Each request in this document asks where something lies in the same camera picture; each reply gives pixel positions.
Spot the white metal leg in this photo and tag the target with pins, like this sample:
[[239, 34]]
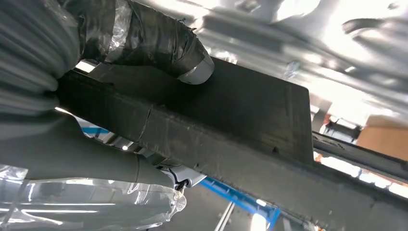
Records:
[[224, 216]]

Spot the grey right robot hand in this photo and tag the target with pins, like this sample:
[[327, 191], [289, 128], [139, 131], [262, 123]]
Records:
[[143, 35]]

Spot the blue metal beam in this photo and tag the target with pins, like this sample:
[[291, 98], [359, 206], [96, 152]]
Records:
[[242, 199]]

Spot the brown cardboard box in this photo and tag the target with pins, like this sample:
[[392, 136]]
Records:
[[382, 143]]

